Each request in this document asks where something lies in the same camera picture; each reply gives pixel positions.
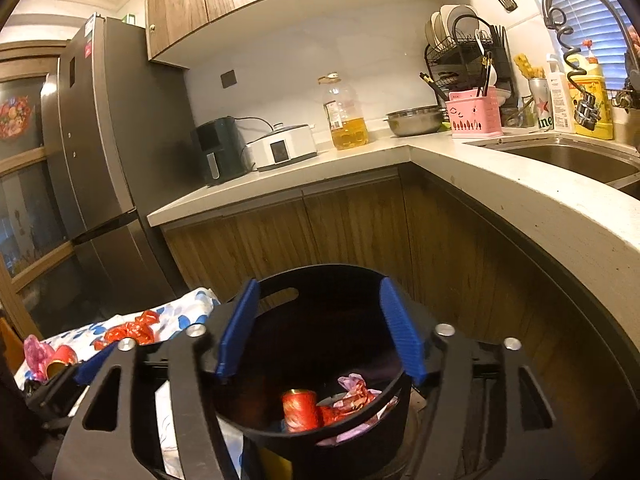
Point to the clear red plastic bag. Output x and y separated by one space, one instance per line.
350 400

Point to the black air fryer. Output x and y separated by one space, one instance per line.
215 145

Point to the grey refrigerator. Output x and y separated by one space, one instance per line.
110 135

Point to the black trash bin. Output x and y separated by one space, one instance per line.
325 320

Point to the white soap bottle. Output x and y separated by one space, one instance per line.
560 105

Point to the yellow detergent bottle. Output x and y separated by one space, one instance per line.
602 85

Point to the white slow cooker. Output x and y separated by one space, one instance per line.
280 152

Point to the red paper cup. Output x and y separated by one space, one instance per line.
300 410

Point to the cooking oil bottle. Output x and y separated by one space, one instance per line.
345 130

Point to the black dish rack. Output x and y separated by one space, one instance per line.
440 67

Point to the wooden glass door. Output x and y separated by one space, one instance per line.
25 160

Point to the red cup with gold inside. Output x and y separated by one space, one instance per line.
62 356

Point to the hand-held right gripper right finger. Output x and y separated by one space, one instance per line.
402 330

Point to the black wall socket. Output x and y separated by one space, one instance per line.
229 78

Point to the green box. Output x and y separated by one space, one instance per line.
128 18

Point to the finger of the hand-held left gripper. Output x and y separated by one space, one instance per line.
97 362

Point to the red flower door sticker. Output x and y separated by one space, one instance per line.
15 117

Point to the steel sink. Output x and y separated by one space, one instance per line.
565 157

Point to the pink utensil basket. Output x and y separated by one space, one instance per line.
472 117

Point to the green beer can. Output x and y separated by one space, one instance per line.
542 110

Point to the pink plastic bag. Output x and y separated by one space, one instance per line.
34 352

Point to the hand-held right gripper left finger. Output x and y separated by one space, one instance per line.
237 330

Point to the yellow artificial flowers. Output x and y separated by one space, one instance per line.
530 66

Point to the white dishes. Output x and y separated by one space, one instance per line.
457 15

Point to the steel bowl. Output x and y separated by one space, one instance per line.
412 122

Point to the blue floral tablecloth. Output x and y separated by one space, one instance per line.
185 305

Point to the window blind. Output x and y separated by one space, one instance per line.
590 15

